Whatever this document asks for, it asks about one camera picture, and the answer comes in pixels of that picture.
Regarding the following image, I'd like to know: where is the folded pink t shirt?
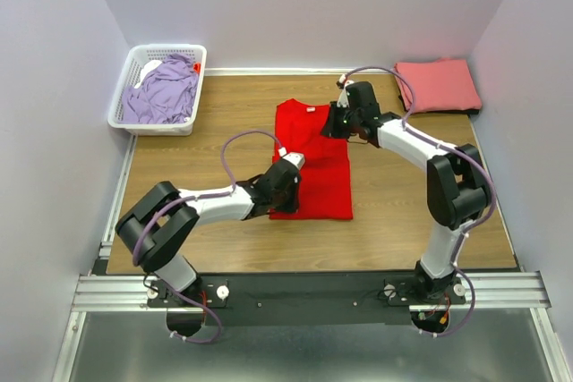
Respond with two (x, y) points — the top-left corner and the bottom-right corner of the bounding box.
(395, 58), (483, 114)

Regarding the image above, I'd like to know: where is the white plastic laundry basket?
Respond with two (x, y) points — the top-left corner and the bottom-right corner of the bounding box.
(107, 44), (207, 136)

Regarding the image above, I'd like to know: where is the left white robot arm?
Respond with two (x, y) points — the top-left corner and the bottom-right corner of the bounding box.
(115, 152), (304, 307)

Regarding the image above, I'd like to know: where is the white garment in basket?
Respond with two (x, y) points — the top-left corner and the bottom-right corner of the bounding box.
(133, 59), (162, 89)

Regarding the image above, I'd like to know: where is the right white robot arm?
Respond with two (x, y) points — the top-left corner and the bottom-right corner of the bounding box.
(321, 102), (493, 303)

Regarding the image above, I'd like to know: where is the aluminium frame rail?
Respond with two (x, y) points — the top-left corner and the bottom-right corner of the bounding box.
(55, 145), (572, 381)

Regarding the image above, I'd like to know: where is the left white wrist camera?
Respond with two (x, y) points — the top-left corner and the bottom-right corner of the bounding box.
(278, 147), (305, 170)

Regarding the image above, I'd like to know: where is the red t shirt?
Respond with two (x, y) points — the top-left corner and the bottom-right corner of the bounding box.
(269, 99), (353, 221)

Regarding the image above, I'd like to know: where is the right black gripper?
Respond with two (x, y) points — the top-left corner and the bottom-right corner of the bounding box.
(318, 101), (360, 140)

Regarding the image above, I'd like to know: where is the purple t shirt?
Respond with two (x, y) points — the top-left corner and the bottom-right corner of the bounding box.
(122, 53), (199, 124)

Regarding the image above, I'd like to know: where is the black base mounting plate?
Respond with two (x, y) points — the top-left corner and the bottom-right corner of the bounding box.
(147, 270), (470, 335)

